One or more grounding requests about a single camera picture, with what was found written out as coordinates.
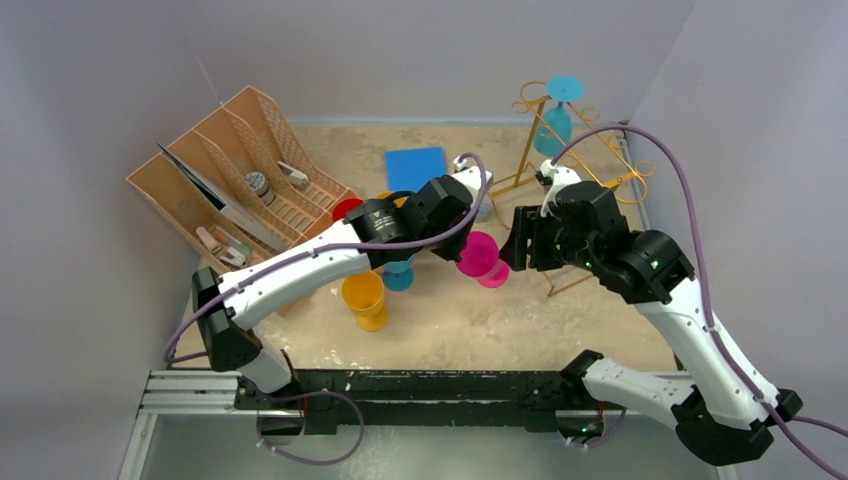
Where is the dark folder in organizer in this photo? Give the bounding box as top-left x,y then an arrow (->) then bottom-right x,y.
157,143 -> 252,231

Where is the yellow wine glass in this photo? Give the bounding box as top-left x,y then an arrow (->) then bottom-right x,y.
341,271 -> 389,332

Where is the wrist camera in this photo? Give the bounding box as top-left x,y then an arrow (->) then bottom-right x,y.
451,156 -> 494,224
535,159 -> 582,217

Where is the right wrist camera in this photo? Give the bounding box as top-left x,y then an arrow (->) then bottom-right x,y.
535,159 -> 582,217

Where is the gold wire glass rack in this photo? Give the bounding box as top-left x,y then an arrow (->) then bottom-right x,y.
488,78 -> 656,229

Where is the purple cable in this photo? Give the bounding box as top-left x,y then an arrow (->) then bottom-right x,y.
162,152 -> 492,465
549,124 -> 848,480

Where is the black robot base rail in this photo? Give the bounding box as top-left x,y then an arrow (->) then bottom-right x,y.
234,369 -> 621,438

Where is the white stapler in organizer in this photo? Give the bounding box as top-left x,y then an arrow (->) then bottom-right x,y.
276,161 -> 310,188

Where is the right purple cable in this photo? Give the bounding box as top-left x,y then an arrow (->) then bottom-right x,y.
549,124 -> 848,480

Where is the pink desk file organizer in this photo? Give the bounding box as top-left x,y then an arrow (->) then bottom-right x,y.
127,86 -> 356,273

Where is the teal wine glass front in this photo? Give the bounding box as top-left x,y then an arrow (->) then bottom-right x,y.
381,257 -> 415,292

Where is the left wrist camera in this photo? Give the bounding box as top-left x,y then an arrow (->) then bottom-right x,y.
451,156 -> 494,224

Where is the teal wine glass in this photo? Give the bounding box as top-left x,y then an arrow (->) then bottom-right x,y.
533,75 -> 585,158
381,257 -> 415,292

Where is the red wine glass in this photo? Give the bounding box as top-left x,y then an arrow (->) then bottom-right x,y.
331,198 -> 363,222

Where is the blue rectangular card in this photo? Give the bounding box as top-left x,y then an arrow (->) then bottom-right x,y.
384,146 -> 447,192

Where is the magenta wine glass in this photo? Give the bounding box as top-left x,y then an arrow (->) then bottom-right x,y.
456,231 -> 510,289

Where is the yellow-orange wine glass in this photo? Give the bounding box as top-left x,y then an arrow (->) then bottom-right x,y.
376,191 -> 407,205

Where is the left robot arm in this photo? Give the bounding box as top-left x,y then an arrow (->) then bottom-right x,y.
192,167 -> 488,409

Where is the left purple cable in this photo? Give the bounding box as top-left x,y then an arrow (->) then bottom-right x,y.
162,152 -> 492,465

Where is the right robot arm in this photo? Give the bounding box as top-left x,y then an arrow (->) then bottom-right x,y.
500,181 -> 802,466

